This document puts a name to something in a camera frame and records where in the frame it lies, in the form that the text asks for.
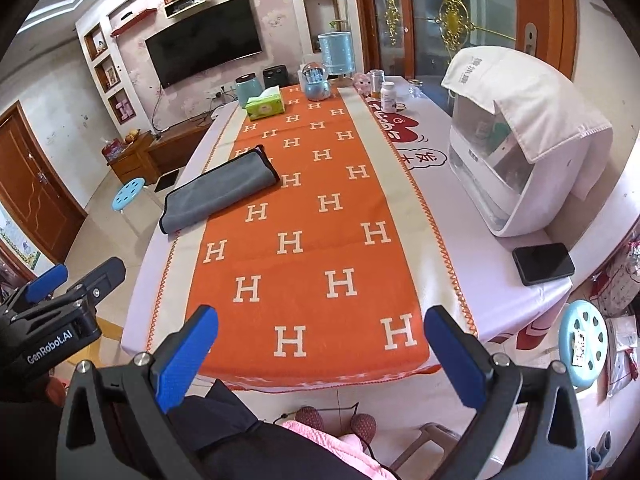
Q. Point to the wooden television cabinet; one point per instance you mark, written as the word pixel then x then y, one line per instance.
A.
pixel 150 152

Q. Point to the black wall television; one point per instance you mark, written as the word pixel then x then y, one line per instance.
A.
pixel 205 42

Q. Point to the brown wooden door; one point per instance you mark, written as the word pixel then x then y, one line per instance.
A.
pixel 35 195

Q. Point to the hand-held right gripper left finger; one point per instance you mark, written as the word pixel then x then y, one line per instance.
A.
pixel 184 357

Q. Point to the black small heater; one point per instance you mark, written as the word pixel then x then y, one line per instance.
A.
pixel 275 76

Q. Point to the red wall shelf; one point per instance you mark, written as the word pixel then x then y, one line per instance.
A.
pixel 134 22

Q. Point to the teal jar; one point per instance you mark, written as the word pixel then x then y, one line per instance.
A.
pixel 248 91

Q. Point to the white printed tablecloth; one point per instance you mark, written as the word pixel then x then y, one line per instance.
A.
pixel 450 170

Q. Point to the glass jar with dark lid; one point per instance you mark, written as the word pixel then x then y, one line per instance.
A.
pixel 376 82

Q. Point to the green tissue box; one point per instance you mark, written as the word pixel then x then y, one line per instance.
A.
pixel 265 106

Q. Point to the light blue plastic stool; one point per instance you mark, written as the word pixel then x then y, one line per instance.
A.
pixel 582 342
pixel 129 194

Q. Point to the white wall shelf box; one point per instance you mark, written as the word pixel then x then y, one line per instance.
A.
pixel 185 2

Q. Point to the blue water bucket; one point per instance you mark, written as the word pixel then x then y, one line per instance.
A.
pixel 336 52

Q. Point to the grey towel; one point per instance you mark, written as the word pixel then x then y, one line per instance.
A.
pixel 220 190

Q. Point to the orange letter-print table runner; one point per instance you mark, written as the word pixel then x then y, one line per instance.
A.
pixel 310 230

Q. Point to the clear glass cup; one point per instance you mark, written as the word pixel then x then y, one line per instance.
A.
pixel 415 89

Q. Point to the blue snow globe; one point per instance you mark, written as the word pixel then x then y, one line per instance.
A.
pixel 315 82

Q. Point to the person's pink padded jacket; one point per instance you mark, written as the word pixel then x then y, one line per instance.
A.
pixel 345 455

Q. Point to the red gift box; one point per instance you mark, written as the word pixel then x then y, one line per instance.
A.
pixel 116 151

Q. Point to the black smartphone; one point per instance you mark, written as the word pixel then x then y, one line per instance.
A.
pixel 543 263

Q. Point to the small dark step stool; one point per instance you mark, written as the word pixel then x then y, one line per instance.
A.
pixel 167 182

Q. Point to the beige plastic stool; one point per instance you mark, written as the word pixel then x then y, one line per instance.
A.
pixel 430 442

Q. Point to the pile of plastic bags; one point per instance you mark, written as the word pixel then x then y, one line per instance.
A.
pixel 622 310

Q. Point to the person's black trousers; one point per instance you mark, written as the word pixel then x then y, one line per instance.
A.
pixel 235 430

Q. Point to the glass door with gold ornaments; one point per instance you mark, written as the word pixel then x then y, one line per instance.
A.
pixel 450 15

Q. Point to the white pill bottle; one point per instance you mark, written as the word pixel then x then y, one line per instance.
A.
pixel 388 97

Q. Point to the white appliance with cloth cover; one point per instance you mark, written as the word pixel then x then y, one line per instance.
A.
pixel 540 105

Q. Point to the white countertop appliance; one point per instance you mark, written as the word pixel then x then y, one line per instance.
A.
pixel 480 170

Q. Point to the dark red slipper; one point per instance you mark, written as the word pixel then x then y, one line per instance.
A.
pixel 309 417
pixel 363 426

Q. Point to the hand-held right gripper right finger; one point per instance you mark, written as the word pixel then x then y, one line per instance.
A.
pixel 457 360

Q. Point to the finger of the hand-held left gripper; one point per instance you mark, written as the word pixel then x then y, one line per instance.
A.
pixel 47 280
pixel 102 275

